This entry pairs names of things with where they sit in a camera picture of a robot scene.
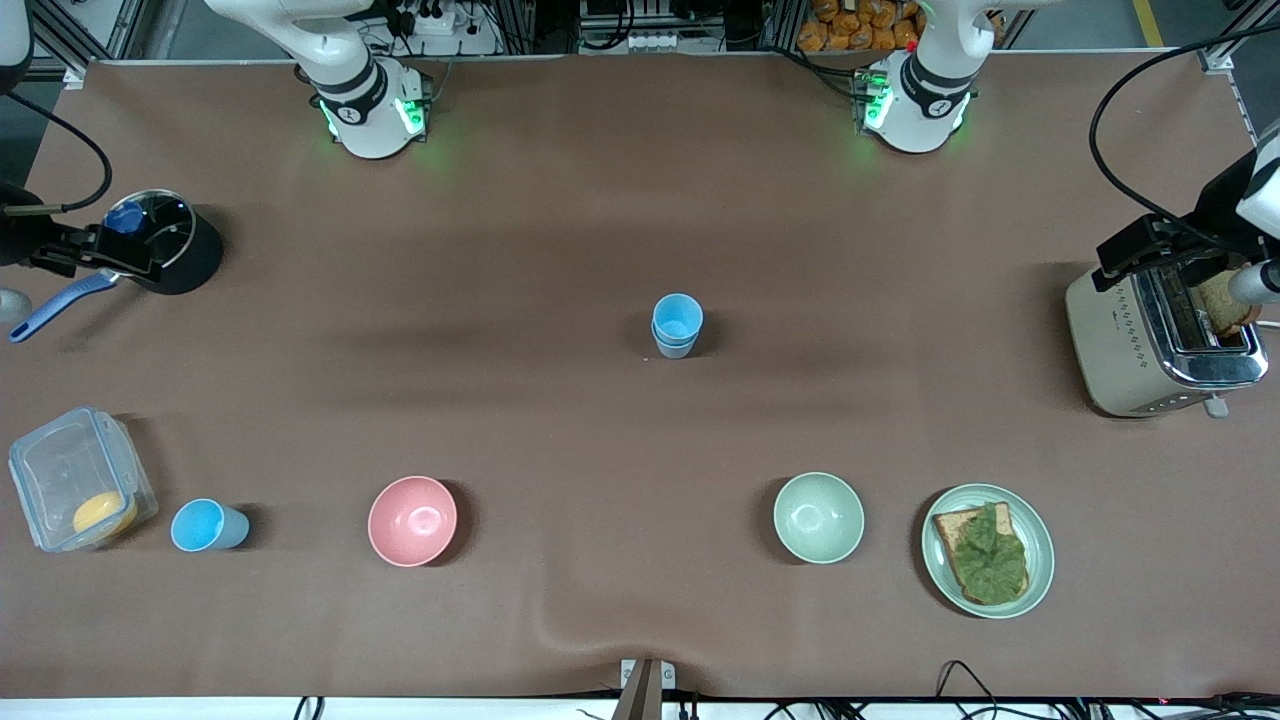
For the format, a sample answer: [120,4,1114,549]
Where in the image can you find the glass lid blue knob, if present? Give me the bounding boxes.
[103,189,197,273]

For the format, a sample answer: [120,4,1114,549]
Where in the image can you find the beige chrome toaster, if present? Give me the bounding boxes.
[1064,255,1271,420]

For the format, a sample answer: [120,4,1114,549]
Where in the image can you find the brown bread slice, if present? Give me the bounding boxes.
[1190,275,1264,339]

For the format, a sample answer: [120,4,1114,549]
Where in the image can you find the clear plastic food container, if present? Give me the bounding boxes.
[8,405,160,554]

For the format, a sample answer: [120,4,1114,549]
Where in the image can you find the yellow round food piece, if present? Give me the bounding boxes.
[72,490,140,538]

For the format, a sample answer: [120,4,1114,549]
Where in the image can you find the pale green plate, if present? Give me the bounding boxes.
[920,483,1056,621]

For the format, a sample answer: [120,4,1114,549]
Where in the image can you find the toast slice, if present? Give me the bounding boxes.
[932,503,1031,607]

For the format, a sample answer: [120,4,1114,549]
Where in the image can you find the green lettuce leaf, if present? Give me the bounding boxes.
[948,503,1030,605]

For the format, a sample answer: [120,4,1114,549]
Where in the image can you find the orange snack bags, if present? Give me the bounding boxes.
[797,0,923,53]

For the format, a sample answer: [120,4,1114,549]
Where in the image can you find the pink bowl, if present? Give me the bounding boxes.
[367,475,459,569]

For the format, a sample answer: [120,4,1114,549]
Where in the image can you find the power strip with plugs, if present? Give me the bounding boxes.
[385,0,461,37]

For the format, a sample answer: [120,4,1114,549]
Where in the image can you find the pale green bowl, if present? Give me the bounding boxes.
[772,471,866,566]

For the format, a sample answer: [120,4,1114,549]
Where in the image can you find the brown table cloth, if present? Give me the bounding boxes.
[0,50,1280,701]

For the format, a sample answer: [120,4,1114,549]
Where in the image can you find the black saucepan blue handle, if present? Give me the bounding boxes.
[8,190,225,345]

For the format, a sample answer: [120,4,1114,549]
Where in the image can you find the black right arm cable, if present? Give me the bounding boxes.
[5,90,113,213]

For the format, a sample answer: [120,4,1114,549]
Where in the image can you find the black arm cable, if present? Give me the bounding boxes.
[1088,25,1280,236]
[5,90,113,213]

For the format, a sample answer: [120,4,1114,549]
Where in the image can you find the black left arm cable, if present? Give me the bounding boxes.
[1088,25,1280,236]

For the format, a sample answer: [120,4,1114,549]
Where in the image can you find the aluminium frame profile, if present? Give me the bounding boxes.
[1200,0,1280,73]
[35,0,151,81]

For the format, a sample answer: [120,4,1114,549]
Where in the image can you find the thin black cable loop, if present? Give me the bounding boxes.
[935,660,1001,720]

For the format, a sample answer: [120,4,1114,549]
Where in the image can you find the metal table edge bracket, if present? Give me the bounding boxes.
[612,658,677,720]

